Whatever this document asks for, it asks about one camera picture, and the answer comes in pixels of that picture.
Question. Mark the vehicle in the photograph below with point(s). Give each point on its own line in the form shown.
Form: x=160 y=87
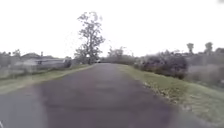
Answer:
x=97 y=61

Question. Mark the tall leafy tree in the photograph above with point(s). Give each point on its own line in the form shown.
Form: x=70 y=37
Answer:
x=90 y=36

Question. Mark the grey asphalt road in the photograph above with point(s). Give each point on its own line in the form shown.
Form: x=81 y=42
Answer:
x=106 y=100

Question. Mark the dark bush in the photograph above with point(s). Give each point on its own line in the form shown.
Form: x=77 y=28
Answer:
x=166 y=65

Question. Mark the low building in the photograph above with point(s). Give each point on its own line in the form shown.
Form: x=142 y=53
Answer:
x=40 y=61

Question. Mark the grass verge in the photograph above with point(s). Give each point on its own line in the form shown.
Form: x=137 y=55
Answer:
x=193 y=96
x=33 y=78

